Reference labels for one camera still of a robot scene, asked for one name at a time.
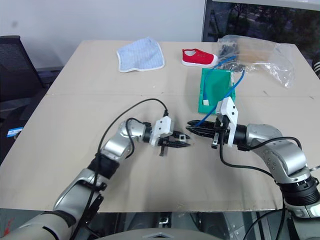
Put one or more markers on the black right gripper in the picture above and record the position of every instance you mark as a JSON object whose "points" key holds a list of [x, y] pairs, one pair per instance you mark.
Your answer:
{"points": [[221, 132]]}

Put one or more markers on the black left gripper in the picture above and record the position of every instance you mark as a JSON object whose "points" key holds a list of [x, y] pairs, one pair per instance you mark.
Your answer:
{"points": [[163, 150]]}

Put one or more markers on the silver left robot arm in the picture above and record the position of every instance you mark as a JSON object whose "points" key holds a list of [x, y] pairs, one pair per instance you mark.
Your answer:
{"points": [[82, 180]]}

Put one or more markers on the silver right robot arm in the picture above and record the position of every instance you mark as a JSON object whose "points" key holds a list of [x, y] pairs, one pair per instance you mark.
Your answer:
{"points": [[285, 157]]}

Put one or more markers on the green packet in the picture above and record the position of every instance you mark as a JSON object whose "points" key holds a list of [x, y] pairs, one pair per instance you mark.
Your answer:
{"points": [[217, 85]]}

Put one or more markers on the red slip-on shoe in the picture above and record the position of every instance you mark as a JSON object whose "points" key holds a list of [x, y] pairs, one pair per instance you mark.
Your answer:
{"points": [[197, 58]]}

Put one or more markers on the black small parts pile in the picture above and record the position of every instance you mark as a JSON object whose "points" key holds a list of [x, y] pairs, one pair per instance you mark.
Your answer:
{"points": [[227, 50]]}

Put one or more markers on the blue striped white-edged cloth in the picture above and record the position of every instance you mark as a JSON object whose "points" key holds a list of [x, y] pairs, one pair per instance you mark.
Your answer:
{"points": [[140, 55]]}

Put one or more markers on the clear plastic bag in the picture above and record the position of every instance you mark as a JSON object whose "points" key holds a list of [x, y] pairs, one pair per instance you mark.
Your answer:
{"points": [[265, 53]]}

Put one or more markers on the dark glass window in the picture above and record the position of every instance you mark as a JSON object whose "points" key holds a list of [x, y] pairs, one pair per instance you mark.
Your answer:
{"points": [[262, 20]]}

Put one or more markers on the black white striped object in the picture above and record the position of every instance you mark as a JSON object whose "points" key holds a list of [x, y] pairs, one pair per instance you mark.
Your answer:
{"points": [[317, 67]]}

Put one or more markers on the blue white label card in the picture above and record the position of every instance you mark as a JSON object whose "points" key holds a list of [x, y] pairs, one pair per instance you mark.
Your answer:
{"points": [[14, 132]]}

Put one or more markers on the black mesh office chair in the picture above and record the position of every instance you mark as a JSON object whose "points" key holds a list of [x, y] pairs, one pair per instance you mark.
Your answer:
{"points": [[17, 72]]}

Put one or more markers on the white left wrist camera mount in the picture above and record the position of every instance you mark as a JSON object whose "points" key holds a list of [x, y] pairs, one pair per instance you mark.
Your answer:
{"points": [[163, 126]]}

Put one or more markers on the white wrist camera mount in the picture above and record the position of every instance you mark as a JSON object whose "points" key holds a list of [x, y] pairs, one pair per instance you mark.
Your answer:
{"points": [[230, 107], [163, 126]]}

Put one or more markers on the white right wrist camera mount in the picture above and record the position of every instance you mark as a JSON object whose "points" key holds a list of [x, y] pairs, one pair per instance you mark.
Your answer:
{"points": [[230, 107]]}

